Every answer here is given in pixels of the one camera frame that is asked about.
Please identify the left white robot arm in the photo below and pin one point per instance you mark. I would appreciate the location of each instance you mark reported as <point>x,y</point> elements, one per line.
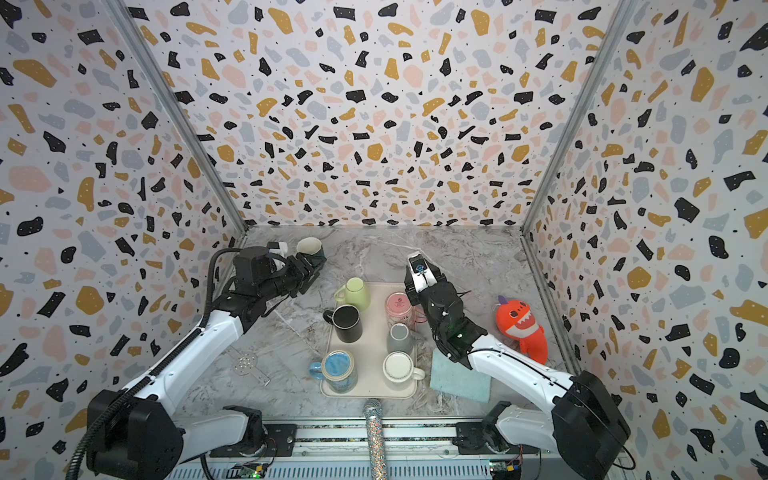
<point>131,433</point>

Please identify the teal cloth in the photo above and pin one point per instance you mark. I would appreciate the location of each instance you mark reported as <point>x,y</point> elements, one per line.
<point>454,379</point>

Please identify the beige plastic tray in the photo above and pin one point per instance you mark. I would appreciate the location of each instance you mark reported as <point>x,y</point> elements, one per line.
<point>370,351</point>

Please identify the blue glazed mug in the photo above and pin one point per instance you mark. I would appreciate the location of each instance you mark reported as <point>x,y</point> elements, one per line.
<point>338,371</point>

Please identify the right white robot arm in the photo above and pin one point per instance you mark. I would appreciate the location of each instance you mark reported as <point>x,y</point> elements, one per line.
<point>581,420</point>

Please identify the black mug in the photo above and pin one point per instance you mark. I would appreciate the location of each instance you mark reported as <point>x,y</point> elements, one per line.
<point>346,320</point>

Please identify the glittery tube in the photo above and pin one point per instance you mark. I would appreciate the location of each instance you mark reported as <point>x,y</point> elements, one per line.
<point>372,412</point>

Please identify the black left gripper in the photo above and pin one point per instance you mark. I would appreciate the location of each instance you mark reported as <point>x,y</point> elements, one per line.
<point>302,275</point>

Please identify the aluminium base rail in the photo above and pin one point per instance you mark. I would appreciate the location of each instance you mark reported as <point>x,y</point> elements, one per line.
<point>401,448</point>

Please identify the dark green mug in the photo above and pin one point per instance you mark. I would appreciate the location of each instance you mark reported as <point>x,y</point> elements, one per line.
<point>311,250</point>

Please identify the white mug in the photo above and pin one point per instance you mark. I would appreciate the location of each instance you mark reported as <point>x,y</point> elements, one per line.
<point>399,370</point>

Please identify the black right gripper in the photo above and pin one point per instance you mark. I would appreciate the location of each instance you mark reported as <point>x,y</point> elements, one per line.
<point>435,293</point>

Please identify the pink ghost mug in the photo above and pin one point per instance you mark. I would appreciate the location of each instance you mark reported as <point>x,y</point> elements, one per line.
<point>399,310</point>

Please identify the grey mug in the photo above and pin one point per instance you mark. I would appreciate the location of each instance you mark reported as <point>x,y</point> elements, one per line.
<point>400,339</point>

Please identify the red plush monster toy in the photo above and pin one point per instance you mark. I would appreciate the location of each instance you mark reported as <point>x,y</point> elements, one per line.
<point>515,320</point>

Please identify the clear plastic slotted spatula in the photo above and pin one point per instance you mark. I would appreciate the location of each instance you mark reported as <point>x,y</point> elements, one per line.
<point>246,364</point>

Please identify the light green mug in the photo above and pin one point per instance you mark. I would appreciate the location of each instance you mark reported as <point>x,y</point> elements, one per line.
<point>354,292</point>

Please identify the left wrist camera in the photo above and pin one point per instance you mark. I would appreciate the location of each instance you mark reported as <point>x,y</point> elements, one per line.
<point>278,247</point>

